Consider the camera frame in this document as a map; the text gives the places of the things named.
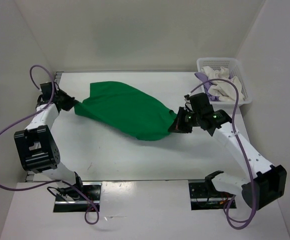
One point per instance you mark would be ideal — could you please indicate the lavender t shirt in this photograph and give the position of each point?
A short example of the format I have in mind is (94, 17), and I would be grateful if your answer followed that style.
(206, 82)

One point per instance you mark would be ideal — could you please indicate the cream white t shirt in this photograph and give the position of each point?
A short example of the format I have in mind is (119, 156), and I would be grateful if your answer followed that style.
(224, 75)

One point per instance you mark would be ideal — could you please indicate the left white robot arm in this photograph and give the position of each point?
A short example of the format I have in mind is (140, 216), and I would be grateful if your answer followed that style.
(37, 149)

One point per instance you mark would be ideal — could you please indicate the green t shirt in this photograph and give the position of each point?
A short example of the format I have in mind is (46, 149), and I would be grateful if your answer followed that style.
(127, 109)

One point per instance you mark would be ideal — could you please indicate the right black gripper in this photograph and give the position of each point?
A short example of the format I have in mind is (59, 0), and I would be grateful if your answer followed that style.
(178, 126)

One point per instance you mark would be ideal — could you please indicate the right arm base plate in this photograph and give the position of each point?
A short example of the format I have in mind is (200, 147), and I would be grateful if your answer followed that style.
(201, 199)

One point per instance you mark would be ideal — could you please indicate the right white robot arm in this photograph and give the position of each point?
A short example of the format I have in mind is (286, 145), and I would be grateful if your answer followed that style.
(264, 182)

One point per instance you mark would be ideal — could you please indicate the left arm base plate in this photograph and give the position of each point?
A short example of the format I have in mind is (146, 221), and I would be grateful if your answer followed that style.
(66, 204)

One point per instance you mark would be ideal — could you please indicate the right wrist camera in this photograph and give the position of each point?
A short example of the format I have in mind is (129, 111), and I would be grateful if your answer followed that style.
(200, 104)

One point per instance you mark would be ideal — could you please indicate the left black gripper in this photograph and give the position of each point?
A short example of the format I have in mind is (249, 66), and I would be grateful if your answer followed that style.
(71, 101)

